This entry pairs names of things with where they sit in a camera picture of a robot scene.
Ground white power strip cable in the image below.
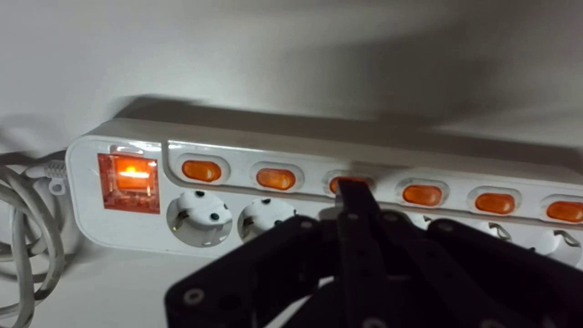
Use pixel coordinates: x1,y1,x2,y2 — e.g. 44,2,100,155
0,149,69,328

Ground white power strip orange switches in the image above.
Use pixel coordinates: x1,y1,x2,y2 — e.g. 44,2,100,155
64,113,583,273

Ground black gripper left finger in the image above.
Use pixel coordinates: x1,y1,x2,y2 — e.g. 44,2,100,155
164,177,361,328

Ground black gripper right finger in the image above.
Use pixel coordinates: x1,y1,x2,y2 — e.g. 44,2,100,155
353,177,583,328

